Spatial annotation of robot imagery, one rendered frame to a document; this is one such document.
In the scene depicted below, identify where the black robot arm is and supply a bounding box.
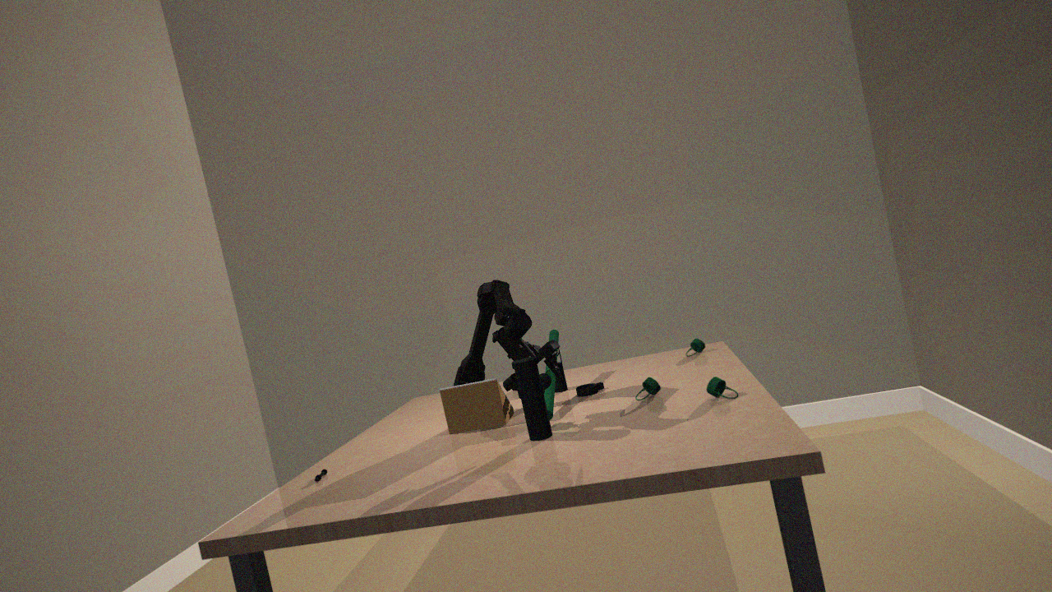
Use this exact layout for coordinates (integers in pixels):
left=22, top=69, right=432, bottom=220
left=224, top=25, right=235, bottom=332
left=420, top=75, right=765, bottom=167
left=454, top=280, right=532, bottom=386

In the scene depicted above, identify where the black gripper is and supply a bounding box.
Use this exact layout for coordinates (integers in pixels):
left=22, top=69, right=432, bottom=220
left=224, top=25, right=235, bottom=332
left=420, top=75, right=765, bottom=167
left=503, top=339, right=563, bottom=391

